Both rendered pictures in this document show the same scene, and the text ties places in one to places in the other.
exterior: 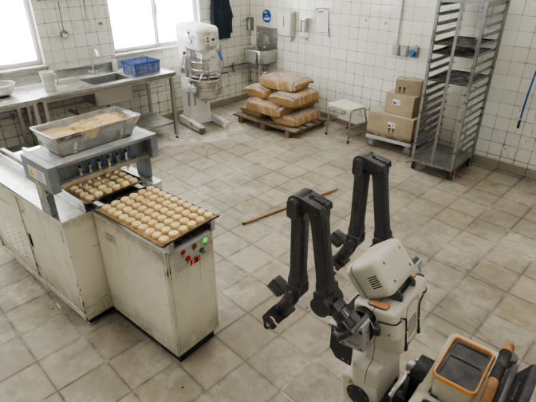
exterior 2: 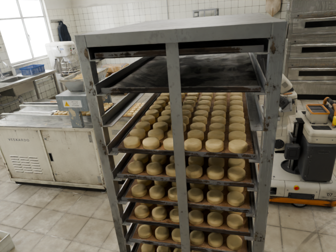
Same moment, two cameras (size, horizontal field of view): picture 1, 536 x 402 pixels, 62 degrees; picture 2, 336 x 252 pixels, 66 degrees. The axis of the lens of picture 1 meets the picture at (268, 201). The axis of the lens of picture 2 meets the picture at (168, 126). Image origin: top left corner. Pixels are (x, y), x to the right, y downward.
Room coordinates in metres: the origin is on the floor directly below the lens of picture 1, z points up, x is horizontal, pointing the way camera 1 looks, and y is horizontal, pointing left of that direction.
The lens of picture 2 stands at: (-0.31, 1.51, 1.86)
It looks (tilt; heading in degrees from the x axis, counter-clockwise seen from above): 24 degrees down; 335
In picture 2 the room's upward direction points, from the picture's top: 5 degrees counter-clockwise
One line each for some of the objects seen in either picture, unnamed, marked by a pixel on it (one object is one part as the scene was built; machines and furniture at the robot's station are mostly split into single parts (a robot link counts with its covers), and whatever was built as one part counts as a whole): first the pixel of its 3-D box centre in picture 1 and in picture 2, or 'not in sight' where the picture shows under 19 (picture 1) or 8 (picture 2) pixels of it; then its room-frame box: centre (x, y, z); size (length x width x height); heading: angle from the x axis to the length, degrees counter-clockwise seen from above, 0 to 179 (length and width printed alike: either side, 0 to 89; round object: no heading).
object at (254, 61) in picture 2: not in sight; (251, 61); (0.35, 0.87, 1.68); 0.64 x 0.03 x 0.03; 140
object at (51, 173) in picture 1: (96, 168); (91, 100); (2.55, 1.07, 1.01); 0.72 x 0.33 x 0.34; 140
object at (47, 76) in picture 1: (49, 80); not in sight; (4.90, 2.38, 0.98); 0.20 x 0.14 x 0.20; 85
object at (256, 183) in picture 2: not in sight; (247, 133); (0.35, 0.87, 1.41); 0.64 x 0.03 x 0.03; 140
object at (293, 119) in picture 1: (297, 115); not in sight; (6.17, -0.42, 0.19); 0.72 x 0.42 x 0.15; 139
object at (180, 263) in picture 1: (192, 251); not in sight; (1.99, 0.41, 0.77); 0.24 x 0.04 x 0.14; 140
